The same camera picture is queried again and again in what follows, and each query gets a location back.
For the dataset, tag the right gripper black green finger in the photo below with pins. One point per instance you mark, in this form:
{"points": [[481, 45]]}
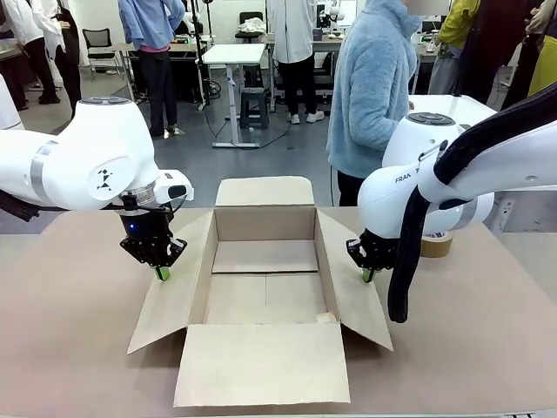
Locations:
{"points": [[373, 274], [356, 252]]}

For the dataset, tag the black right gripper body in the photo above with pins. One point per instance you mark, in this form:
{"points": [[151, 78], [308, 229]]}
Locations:
{"points": [[380, 250]]}

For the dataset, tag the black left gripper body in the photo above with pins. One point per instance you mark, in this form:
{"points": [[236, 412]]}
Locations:
{"points": [[145, 222]]}

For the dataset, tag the left gripper black green finger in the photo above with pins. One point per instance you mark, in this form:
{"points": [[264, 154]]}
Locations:
{"points": [[176, 249], [139, 254]]}

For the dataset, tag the brown packing tape roll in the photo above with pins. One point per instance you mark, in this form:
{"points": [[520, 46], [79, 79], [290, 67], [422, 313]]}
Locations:
{"points": [[437, 248]]}

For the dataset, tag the brown cardboard box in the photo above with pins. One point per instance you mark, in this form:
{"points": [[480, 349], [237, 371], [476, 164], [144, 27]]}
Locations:
{"points": [[261, 361]]}

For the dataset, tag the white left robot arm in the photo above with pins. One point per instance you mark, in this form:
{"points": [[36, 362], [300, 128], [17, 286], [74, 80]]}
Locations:
{"points": [[65, 165]]}

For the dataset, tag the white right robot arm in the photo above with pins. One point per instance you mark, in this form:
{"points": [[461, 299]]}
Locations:
{"points": [[500, 165]]}

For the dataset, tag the person in blue fleece jacket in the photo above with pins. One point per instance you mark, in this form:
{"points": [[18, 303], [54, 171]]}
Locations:
{"points": [[370, 96]]}

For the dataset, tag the black plastic stool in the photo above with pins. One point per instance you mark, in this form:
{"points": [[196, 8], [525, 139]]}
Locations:
{"points": [[254, 104]]}

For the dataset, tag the black tripod stand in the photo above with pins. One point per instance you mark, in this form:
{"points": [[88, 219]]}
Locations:
{"points": [[201, 52]]}

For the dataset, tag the black mesh office chair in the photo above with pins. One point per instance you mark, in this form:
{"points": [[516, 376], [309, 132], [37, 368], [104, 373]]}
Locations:
{"points": [[98, 41]]}

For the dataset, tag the bystander white sleeves black dress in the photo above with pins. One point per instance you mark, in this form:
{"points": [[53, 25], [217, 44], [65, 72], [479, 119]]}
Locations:
{"points": [[67, 52]]}

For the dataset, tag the white standing desk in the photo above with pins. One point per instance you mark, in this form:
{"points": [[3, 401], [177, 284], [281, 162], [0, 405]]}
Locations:
{"points": [[232, 54]]}

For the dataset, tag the bystander blue shirt black trousers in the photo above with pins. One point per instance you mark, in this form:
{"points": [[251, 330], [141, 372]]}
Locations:
{"points": [[152, 26]]}

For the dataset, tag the background desk with small items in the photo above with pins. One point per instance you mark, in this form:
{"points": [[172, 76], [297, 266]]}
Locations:
{"points": [[424, 45]]}

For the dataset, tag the grey workbench table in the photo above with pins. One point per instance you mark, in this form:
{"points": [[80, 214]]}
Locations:
{"points": [[8, 49]]}

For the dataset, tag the black chair with white cloth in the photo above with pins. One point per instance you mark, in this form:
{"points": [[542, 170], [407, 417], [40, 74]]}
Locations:
{"points": [[250, 26]]}

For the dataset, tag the bystander white shirt black trousers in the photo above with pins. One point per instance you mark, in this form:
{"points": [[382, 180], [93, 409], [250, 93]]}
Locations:
{"points": [[26, 30]]}

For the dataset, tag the bystander long white coat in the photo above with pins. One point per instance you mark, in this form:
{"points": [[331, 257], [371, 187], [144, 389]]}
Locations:
{"points": [[291, 30]]}

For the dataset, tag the bystander dark maroon clothes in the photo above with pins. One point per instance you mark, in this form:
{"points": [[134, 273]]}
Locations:
{"points": [[496, 48]]}

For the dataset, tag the bystander yellow green jacket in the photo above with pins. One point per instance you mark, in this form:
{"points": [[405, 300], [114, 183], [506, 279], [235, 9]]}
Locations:
{"points": [[457, 22]]}

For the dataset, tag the bystander yellow skirt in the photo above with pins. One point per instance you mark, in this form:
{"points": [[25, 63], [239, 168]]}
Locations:
{"points": [[546, 65]]}

